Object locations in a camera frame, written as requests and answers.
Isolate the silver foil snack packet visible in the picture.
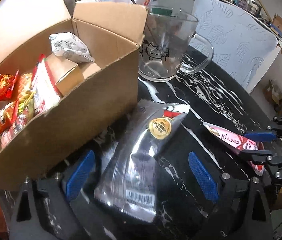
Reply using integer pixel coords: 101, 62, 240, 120
94, 99, 190, 223

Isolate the glass mug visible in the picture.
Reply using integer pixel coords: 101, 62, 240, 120
138, 11, 214, 82

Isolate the cardboard box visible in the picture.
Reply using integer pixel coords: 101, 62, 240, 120
0, 0, 148, 192

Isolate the brown floor carton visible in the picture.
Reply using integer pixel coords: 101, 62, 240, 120
263, 79, 282, 105

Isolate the white patterned snack packet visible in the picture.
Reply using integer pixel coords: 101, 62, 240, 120
49, 32, 96, 63

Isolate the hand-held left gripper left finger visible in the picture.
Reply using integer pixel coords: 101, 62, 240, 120
10, 150, 96, 240

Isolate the red and white snack packet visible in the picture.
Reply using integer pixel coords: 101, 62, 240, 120
32, 54, 61, 115

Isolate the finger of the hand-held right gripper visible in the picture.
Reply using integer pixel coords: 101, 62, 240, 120
238, 149, 275, 166
243, 130, 279, 142

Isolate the clear waffle packet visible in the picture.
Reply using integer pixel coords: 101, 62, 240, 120
18, 73, 34, 93

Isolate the pink snack packet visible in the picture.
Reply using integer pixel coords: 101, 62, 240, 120
202, 121, 265, 175

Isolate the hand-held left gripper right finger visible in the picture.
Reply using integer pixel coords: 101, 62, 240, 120
188, 151, 272, 240

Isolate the gold rectangular box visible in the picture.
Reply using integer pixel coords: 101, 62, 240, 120
46, 54, 86, 97

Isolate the small cardboard carton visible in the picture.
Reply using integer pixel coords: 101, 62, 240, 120
272, 14, 282, 34

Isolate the small red snack packet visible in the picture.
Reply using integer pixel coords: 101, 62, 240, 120
0, 101, 19, 138

